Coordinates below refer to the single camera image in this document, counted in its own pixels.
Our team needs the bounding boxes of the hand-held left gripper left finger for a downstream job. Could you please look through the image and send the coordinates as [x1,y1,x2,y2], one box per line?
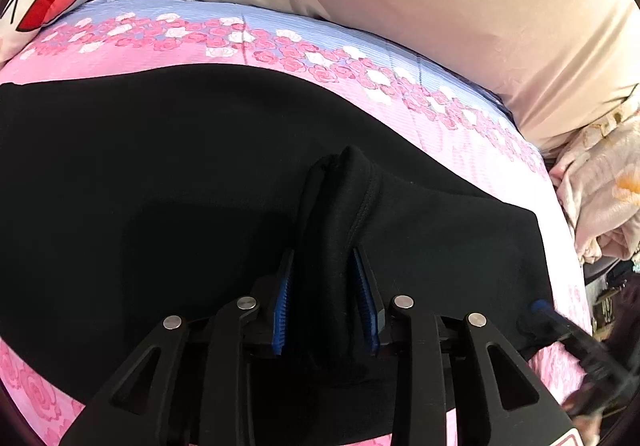
[60,248,296,446]

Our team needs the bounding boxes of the pink rose bedsheet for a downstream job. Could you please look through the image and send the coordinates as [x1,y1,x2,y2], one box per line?
[0,0,593,446]

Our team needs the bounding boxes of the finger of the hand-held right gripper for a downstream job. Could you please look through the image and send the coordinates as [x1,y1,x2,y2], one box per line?
[516,299,626,419]

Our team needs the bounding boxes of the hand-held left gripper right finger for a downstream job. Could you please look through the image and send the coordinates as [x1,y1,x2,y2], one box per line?
[352,246,574,446]

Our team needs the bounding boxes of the black pants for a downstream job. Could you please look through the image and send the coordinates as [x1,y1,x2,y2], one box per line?
[0,63,560,446]

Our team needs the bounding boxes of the pale floral blanket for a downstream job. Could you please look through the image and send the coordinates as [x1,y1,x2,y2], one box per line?
[547,90,640,267]

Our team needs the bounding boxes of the beige hanging cloth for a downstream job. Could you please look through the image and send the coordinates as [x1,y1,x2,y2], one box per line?
[86,0,640,157]

